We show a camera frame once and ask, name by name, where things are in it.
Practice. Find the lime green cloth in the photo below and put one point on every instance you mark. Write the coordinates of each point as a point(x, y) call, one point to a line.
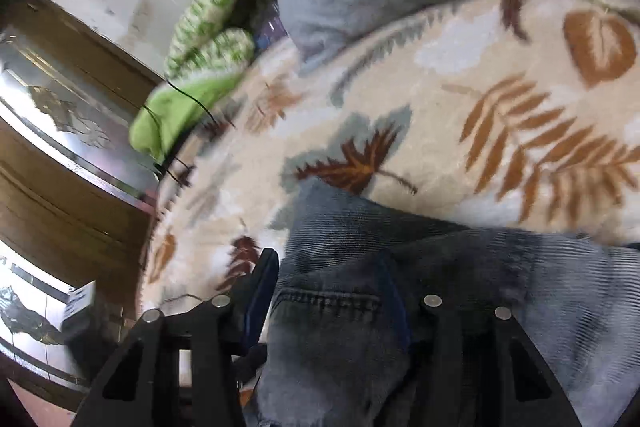
point(165, 117)

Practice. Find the beige leaf-printed blanket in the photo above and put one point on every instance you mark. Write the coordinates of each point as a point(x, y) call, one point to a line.
point(450, 72)

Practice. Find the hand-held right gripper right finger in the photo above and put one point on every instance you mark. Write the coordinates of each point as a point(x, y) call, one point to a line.
point(400, 317)

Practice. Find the small white box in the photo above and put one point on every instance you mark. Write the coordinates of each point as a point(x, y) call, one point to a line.
point(80, 304)

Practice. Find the blue denim pants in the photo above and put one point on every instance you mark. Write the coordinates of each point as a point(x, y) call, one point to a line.
point(340, 347)

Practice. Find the wooden wardrobe with etched glass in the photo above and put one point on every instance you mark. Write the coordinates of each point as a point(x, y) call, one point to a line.
point(60, 187)

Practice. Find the green and white patterned blanket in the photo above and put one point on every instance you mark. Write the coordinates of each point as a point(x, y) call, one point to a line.
point(220, 52)

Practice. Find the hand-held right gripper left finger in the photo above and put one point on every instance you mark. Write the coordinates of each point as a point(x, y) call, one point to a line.
point(260, 302)

